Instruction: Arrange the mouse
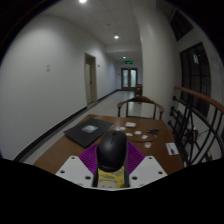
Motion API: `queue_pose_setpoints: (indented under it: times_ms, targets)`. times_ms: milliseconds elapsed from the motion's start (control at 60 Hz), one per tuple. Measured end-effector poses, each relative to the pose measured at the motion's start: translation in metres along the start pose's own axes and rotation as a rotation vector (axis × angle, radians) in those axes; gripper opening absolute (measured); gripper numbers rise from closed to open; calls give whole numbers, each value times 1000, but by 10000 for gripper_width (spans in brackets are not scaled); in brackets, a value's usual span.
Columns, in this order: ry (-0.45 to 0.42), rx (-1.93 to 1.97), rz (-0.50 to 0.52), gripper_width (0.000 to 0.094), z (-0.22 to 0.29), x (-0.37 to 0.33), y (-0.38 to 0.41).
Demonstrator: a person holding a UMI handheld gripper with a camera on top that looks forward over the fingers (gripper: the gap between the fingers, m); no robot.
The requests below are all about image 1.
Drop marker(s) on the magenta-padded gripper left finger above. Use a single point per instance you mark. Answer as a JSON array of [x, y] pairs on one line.
[[75, 170]]

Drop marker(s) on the glazed double door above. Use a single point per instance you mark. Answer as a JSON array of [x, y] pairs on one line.
[[129, 78]]

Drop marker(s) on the red and white sticker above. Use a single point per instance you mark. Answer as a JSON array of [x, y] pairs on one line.
[[147, 145]]

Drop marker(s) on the black railing with wooden handrail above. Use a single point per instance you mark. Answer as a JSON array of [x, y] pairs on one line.
[[196, 133]]

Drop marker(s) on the white paper sheet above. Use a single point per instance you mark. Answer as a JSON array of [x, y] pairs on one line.
[[172, 148]]

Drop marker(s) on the black closed laptop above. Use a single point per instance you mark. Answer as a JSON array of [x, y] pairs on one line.
[[87, 130]]

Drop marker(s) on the small white flat box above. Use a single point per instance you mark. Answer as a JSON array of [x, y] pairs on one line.
[[130, 124]]

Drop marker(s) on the black computer mouse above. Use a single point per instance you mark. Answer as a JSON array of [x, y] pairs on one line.
[[112, 150]]

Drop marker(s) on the dark wooden armchair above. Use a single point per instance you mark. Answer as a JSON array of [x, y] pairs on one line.
[[140, 100]]

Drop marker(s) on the white side door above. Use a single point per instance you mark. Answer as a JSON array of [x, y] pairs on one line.
[[90, 78]]

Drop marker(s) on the recessed ceiling lights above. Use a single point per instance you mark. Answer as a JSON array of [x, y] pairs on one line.
[[116, 37]]

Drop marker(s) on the small white sticker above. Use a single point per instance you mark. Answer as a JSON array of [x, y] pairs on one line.
[[122, 128], [144, 137], [138, 132], [129, 134]]

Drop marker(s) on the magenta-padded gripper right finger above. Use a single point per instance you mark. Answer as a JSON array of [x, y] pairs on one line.
[[148, 168]]

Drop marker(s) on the green exit sign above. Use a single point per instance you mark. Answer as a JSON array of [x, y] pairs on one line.
[[129, 62]]

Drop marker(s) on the dark framed window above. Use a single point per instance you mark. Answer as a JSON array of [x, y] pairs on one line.
[[195, 76]]

